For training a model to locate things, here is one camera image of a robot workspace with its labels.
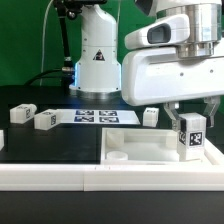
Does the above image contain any white sheet with AprilTags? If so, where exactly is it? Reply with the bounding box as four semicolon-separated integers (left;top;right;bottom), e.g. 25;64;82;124
60;109;140;125

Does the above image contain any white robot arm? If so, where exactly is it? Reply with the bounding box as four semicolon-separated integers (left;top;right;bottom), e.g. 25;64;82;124
75;0;224;130

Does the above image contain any black cable bundle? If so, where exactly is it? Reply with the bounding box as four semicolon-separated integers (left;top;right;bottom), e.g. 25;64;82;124
23;67;74;87

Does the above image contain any white cable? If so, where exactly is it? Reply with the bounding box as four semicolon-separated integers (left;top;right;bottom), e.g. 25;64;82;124
39;0;55;87

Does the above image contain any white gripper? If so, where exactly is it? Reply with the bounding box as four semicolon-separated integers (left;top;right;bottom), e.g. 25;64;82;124
122;46;224;131

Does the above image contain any white U-shaped obstacle fence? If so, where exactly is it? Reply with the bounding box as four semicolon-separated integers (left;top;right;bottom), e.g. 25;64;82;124
0;129;224;192

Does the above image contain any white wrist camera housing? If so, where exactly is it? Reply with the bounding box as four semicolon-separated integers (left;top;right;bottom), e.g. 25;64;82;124
125;14;190;50

